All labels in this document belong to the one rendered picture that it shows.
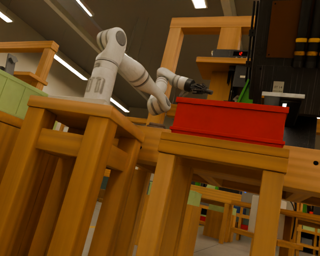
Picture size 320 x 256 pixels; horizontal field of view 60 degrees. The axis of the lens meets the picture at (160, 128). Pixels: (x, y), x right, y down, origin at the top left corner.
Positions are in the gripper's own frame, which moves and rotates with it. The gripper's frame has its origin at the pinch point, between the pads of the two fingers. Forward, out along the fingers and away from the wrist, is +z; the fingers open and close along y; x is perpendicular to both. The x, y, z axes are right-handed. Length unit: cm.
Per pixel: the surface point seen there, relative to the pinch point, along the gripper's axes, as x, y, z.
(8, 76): -15, -77, -58
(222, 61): -8.4, 30.0, -6.8
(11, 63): -8, -59, -88
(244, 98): -5.9, -6.7, 20.8
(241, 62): -10.2, 32.0, 4.3
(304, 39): -37, -1, 37
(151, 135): 3, -51, -3
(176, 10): 47, 434, -276
